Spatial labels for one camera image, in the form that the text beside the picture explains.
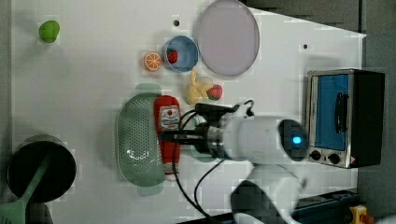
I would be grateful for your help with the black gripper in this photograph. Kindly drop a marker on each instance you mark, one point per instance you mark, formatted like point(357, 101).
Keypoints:
point(209, 138)

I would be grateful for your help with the red ketchup bottle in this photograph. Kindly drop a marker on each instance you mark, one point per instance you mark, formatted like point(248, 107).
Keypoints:
point(167, 117)

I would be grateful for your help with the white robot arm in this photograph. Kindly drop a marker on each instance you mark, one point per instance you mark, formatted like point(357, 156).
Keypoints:
point(271, 191)

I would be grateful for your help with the green oval strainer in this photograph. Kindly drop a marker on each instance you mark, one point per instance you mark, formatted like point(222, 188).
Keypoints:
point(139, 157)

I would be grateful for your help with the green mug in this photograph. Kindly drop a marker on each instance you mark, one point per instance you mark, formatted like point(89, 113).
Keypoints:
point(196, 120)

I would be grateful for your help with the yellow banana toy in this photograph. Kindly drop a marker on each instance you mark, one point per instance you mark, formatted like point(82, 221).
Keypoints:
point(196, 90)

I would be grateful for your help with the red strawberry toy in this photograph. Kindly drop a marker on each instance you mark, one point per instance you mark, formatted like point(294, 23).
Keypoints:
point(215, 93)

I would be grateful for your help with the orange slice toy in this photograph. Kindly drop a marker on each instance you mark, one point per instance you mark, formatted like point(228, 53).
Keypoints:
point(152, 61)

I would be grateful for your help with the red strawberry in bowl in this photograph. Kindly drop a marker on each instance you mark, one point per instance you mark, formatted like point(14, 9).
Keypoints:
point(172, 56)

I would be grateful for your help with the blue bowl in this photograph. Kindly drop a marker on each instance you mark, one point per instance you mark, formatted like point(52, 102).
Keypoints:
point(188, 53)

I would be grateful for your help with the lilac round plate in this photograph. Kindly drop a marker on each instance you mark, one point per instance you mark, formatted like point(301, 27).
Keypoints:
point(228, 37)

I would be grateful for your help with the black pot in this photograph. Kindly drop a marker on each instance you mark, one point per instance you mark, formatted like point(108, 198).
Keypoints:
point(59, 176)

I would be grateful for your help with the green pear toy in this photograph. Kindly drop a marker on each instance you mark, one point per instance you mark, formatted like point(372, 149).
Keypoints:
point(49, 31)

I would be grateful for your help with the silver toaster oven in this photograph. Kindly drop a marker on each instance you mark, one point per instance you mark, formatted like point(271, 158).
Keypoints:
point(344, 117)

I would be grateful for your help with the green spatula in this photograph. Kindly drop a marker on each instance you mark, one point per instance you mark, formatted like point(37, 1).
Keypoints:
point(15, 212)

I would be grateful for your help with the yellow red emergency button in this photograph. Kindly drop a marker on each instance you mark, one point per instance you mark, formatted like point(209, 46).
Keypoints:
point(360, 216)

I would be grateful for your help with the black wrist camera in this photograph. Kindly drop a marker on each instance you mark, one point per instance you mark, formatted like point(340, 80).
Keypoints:
point(214, 113)

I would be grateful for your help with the blue metal rail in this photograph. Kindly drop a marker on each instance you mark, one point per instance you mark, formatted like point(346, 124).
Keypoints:
point(329, 208)

